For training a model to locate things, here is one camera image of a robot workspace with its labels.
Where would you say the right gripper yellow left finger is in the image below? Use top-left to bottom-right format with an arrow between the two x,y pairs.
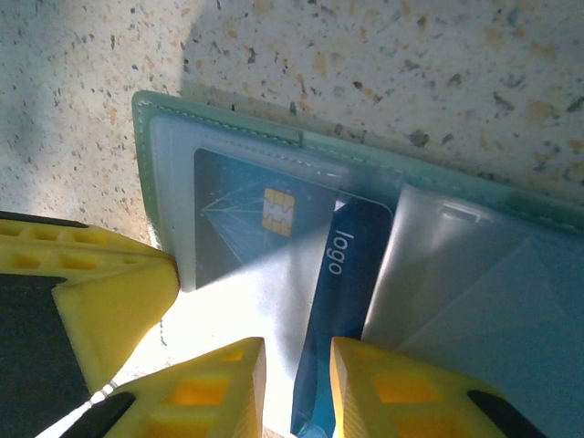
79,336 -> 266,438

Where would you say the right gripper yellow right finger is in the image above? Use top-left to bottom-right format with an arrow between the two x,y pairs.
330,336 -> 548,438

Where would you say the pale green card holder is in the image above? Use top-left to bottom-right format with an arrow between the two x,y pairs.
130,89 -> 584,438

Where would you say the blue credit card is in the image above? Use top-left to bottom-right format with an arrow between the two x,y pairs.
193,148 -> 396,437

